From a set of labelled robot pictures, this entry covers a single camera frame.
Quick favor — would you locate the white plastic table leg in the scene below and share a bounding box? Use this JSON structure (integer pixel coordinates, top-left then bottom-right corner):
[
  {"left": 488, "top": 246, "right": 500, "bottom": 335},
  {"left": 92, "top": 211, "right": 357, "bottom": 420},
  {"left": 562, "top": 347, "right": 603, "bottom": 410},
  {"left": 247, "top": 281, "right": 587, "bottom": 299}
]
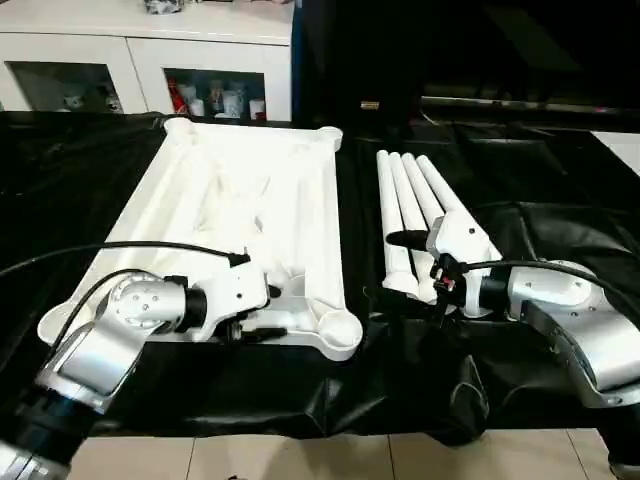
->
[
  {"left": 375, "top": 148, "right": 419, "bottom": 300},
  {"left": 414, "top": 153, "right": 505, "bottom": 264},
  {"left": 401, "top": 152, "right": 444, "bottom": 281},
  {"left": 388, "top": 151, "right": 444, "bottom": 305}
]

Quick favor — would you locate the white plastic table top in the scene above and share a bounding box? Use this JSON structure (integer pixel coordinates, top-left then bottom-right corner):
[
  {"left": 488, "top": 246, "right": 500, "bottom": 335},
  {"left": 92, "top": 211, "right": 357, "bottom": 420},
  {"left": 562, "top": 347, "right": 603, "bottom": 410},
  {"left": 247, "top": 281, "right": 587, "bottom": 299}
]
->
[{"left": 37, "top": 117, "right": 365, "bottom": 362}]

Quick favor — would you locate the dark metal rod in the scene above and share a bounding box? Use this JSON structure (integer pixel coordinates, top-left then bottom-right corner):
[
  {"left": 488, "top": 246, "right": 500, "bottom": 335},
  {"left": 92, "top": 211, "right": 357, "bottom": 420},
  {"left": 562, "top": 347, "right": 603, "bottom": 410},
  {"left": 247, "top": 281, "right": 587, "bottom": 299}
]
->
[{"left": 422, "top": 94, "right": 640, "bottom": 119}]

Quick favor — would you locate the black case with gold label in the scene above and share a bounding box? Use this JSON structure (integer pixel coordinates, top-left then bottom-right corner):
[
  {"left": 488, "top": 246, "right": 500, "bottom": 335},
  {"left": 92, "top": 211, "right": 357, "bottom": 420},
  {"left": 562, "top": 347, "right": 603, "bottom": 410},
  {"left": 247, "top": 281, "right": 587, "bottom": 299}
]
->
[{"left": 294, "top": 0, "right": 426, "bottom": 126}]

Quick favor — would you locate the white flat board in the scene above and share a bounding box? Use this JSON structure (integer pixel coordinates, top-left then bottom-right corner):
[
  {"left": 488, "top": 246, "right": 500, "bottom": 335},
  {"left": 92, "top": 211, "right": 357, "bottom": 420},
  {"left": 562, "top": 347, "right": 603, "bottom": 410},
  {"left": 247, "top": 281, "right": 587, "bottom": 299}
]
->
[{"left": 592, "top": 130, "right": 640, "bottom": 179}]

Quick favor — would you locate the black work mat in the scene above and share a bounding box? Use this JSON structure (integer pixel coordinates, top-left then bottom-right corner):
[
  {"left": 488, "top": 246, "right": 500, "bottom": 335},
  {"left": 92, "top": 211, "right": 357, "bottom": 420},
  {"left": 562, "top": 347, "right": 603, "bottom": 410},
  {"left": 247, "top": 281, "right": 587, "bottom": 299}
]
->
[{"left": 0, "top": 109, "right": 640, "bottom": 446}]

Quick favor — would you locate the white glass-door cabinet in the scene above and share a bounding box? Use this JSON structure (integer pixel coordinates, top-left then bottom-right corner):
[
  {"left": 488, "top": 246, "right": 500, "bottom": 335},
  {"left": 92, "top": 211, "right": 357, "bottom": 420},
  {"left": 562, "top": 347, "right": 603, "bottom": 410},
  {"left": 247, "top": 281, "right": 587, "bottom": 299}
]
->
[{"left": 0, "top": 0, "right": 294, "bottom": 122}]

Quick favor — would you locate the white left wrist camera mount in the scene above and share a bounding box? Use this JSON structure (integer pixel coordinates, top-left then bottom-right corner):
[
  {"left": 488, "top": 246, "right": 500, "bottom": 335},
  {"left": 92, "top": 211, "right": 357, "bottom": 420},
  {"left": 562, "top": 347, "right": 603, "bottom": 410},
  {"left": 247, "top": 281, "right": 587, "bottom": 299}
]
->
[{"left": 192, "top": 257, "right": 274, "bottom": 344}]

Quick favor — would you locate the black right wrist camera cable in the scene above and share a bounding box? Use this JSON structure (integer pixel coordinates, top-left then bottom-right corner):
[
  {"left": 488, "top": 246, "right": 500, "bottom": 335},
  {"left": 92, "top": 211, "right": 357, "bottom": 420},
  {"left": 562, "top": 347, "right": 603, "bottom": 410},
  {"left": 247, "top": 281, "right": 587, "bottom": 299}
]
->
[{"left": 439, "top": 257, "right": 640, "bottom": 314}]

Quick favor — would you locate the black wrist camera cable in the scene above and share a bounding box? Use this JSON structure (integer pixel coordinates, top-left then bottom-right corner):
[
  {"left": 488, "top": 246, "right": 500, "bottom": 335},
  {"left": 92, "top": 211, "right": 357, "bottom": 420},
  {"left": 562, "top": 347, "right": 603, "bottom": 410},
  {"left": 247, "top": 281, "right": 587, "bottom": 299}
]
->
[
  {"left": 0, "top": 240, "right": 252, "bottom": 361},
  {"left": 439, "top": 257, "right": 640, "bottom": 314}
]

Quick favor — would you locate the black left wrist camera cable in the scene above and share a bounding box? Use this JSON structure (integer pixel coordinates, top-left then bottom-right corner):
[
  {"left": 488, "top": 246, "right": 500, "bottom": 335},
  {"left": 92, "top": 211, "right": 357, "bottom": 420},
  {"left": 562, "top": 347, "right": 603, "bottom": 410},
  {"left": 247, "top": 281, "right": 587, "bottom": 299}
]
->
[{"left": 0, "top": 240, "right": 252, "bottom": 361}]

